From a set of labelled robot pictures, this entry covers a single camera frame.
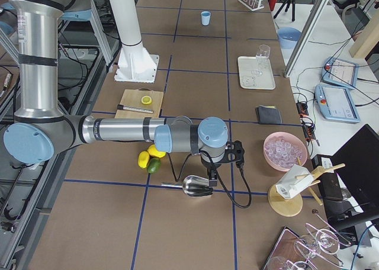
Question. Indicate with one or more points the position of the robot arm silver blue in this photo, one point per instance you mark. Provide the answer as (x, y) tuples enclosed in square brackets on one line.
[(40, 130)]

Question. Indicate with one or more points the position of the halved lemon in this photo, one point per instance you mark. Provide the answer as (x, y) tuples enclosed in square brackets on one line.
[(146, 100)]

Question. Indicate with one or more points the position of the pink bowl of ice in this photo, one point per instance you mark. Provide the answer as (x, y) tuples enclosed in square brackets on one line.
[(282, 150)]

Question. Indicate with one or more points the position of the wine glasses on tray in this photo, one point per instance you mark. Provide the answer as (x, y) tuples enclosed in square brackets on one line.
[(316, 249)]

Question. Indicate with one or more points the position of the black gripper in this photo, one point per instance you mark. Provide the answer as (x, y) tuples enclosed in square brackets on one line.
[(210, 164)]

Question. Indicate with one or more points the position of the teach pendant far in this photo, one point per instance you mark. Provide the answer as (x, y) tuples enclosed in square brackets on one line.
[(340, 72)]

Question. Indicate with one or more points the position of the wooden cutting board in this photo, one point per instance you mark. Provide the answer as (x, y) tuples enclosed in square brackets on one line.
[(139, 103)]

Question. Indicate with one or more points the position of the yellow lemon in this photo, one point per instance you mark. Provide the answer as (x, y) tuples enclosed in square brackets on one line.
[(154, 152), (143, 159)]

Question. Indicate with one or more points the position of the light blue cup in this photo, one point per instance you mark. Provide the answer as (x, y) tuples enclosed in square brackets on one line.
[(205, 18)]

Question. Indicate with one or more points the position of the aluminium frame post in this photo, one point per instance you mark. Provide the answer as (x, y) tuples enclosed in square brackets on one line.
[(308, 28)]

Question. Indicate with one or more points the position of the green lime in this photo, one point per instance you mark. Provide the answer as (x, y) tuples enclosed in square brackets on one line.
[(154, 165)]

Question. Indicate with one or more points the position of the teach pendant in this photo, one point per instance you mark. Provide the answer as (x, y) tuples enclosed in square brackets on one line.
[(335, 104), (340, 72)]

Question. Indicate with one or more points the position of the black camera tripod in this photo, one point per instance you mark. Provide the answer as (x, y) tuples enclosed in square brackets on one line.
[(286, 5)]

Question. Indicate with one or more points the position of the blue bowl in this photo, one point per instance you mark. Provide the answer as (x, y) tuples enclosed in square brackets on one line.
[(288, 37)]

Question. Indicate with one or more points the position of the cream bear tray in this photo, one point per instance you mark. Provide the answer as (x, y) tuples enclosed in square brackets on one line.
[(246, 79)]

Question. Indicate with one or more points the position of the grey folded cloth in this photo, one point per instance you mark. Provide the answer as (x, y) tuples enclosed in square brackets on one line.
[(268, 115)]

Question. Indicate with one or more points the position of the black monitor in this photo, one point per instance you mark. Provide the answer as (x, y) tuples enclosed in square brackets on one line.
[(360, 176)]

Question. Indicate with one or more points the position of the clear stemmed glass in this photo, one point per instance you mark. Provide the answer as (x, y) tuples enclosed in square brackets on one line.
[(260, 66)]

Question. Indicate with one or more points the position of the teach pendant near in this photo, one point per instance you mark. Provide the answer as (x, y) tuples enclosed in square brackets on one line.
[(335, 104)]

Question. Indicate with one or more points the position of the metal ice scoop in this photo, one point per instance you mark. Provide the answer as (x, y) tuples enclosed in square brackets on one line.
[(193, 186)]

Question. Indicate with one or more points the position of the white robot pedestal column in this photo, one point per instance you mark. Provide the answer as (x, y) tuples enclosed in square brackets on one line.
[(135, 64)]

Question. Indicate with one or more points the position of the yellow lemon back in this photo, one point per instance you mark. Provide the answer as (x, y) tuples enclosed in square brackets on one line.
[(154, 152)]

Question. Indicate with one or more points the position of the yellow lemon front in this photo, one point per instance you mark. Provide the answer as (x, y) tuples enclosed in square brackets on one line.
[(143, 159)]

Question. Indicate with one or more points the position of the wooden stand with carton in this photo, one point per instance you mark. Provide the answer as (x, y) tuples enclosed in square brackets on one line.
[(285, 197)]

